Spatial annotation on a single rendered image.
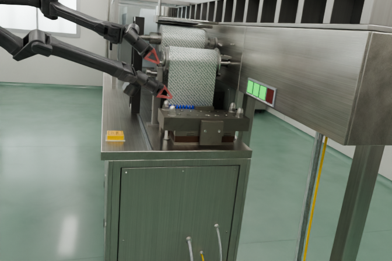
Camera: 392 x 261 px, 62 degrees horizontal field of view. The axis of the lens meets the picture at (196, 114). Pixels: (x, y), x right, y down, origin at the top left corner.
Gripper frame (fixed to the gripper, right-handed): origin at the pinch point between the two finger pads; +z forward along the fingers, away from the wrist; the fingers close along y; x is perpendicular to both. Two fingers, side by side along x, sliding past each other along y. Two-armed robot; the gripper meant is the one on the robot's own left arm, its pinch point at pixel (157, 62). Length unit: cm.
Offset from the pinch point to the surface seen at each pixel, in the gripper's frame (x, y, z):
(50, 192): -137, -104, 33
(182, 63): 7.5, 5.3, 7.8
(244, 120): 7.6, 26.6, 41.5
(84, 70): -107, -550, 31
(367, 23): 41, 87, 11
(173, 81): -1.7, 5.6, 10.9
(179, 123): -13.0, 25.6, 19.4
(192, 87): 2.6, 6.0, 19.9
